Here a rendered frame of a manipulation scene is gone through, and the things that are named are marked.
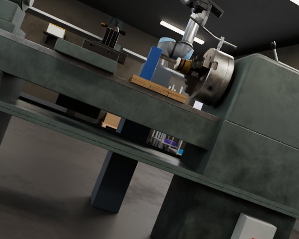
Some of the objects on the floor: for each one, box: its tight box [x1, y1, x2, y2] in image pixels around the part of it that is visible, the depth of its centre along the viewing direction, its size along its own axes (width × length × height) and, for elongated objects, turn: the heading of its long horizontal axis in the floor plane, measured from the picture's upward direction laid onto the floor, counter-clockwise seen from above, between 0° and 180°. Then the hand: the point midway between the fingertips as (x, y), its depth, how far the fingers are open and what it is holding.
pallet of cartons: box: [100, 112, 121, 131], centre depth 838 cm, size 123×82×43 cm
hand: (203, 24), depth 164 cm, fingers closed
